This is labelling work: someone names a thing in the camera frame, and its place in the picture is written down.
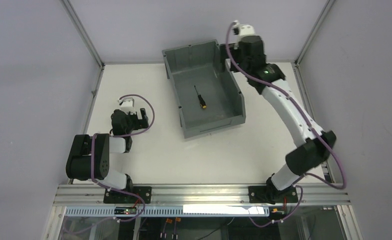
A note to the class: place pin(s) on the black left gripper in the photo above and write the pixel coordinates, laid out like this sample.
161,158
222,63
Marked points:
140,119

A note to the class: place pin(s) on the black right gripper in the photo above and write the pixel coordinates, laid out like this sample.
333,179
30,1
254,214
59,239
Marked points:
227,52

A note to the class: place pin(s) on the black yellow screwdriver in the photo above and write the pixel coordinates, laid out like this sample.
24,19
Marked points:
201,100

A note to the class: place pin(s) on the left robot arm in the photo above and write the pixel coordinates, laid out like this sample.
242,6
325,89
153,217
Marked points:
89,156

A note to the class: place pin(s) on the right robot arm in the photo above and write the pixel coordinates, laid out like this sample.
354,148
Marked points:
313,144

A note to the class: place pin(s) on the grey plastic bin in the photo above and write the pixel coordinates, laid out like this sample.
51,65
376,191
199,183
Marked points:
204,65

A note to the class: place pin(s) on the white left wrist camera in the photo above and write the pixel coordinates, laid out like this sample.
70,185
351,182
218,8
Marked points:
126,104

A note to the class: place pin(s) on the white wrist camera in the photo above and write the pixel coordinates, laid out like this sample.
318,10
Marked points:
126,104
241,30

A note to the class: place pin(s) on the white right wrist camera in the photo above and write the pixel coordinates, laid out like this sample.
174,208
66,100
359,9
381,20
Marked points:
241,30

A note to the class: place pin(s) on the aluminium frame rail right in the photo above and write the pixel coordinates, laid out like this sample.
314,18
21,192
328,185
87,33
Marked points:
297,64

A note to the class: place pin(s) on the aluminium frame rail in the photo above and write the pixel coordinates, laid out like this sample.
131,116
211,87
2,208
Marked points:
90,67
310,194
297,64

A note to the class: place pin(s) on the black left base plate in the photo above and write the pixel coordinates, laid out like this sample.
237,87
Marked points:
115,197

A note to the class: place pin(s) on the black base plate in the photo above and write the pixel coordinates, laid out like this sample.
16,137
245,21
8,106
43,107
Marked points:
264,194
115,197

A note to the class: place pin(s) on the white slotted cable duct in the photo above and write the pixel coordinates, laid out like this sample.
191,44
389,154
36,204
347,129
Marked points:
187,210

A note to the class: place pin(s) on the aluminium front frame rail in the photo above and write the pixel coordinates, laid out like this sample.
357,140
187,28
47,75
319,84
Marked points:
310,194

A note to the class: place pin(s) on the aluminium frame rail left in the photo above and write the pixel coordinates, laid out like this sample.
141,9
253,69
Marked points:
90,67

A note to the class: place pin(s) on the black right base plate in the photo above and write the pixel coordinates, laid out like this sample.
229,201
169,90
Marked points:
264,194

